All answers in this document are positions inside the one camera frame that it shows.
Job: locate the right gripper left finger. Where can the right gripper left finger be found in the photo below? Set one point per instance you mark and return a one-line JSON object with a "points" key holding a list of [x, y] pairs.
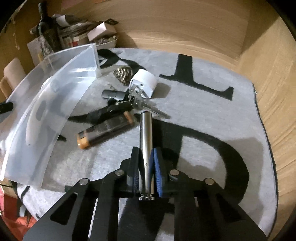
{"points": [[132, 171]]}

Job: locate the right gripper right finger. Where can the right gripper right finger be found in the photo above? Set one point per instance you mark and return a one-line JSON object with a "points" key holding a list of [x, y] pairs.
{"points": [[160, 168]]}

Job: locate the clear plastic storage bin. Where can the clear plastic storage bin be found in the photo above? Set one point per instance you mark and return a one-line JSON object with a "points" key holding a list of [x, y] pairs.
{"points": [[74, 70]]}

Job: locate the white handheld massager device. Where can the white handheld massager device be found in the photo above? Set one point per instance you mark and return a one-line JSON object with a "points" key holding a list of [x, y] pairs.
{"points": [[46, 95]]}

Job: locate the silver metal cylinder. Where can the silver metal cylinder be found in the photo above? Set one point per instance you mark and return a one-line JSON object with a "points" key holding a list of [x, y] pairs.
{"points": [[146, 186]]}

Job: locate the black and orange lighter box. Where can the black and orange lighter box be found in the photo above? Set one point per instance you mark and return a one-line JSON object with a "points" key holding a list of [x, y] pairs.
{"points": [[105, 130]]}

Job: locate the white power adapter plug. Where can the white power adapter plug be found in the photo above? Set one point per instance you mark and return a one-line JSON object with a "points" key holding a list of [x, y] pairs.
{"points": [[143, 81]]}

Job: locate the dark faceted cone ornament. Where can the dark faceted cone ornament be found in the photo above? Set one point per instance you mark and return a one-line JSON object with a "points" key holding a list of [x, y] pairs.
{"points": [[123, 75]]}

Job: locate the grey rug with black letters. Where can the grey rug with black letters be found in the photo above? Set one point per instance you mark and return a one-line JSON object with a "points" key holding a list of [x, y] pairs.
{"points": [[214, 130]]}

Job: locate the white handwritten note paper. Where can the white handwritten note paper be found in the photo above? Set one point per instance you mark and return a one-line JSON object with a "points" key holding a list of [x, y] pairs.
{"points": [[35, 51]]}

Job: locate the dark wine bottle elephant label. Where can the dark wine bottle elephant label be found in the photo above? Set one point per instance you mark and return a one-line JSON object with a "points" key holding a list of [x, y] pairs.
{"points": [[47, 32]]}

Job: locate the stack of books and papers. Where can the stack of books and papers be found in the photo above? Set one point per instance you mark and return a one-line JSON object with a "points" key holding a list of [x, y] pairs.
{"points": [[73, 30]]}

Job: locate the orange jacket sleeve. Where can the orange jacket sleeve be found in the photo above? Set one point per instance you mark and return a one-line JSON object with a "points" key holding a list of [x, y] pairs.
{"points": [[14, 225]]}

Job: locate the white bowl of beads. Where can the white bowl of beads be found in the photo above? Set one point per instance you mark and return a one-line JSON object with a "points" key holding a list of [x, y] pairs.
{"points": [[106, 42]]}

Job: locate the white small cardboard box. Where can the white small cardboard box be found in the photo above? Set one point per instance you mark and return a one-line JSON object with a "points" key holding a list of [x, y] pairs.
{"points": [[100, 31]]}

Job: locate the pink mug with handle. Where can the pink mug with handle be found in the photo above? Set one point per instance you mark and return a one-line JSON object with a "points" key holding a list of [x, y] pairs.
{"points": [[13, 75]]}

